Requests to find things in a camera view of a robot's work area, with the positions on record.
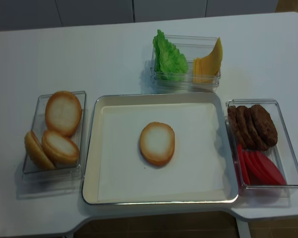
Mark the large bun half upright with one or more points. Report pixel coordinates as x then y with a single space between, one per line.
63 113

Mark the left bun half sesame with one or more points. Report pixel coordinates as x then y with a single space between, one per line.
36 153

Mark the yellow cheese slices stack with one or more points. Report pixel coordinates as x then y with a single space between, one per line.
204 69

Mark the rear brown meat patty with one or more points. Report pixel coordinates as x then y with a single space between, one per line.
234 126

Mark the front bun half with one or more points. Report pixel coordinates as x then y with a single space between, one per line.
59 148

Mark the clear bun container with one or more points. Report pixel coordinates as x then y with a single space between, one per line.
31 181

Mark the middle brown meat patty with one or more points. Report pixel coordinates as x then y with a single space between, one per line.
248 130

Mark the red tomato slice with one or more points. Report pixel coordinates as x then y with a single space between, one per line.
253 166
243 167
269 170

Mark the green lettuce leaf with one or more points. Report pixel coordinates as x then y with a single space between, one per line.
170 63

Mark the clear lettuce cheese container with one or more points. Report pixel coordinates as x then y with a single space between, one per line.
191 47

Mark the upright yellow cheese slice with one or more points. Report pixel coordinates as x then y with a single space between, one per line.
217 52

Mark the front brown meat patty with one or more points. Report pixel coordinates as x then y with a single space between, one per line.
264 125

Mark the front red tomato slice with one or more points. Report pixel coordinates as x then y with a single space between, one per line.
269 170

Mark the bun half on tray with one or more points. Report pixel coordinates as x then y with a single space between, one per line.
157 143

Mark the middle red tomato slice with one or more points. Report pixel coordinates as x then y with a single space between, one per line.
253 166

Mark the rear red tomato slice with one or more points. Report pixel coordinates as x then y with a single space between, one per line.
243 167

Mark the brown meat patty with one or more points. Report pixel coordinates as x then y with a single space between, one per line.
234 126
248 130
264 125

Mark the white rectangular tray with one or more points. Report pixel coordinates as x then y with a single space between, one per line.
201 169

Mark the clear patty tomato container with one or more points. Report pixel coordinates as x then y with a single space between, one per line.
282 154

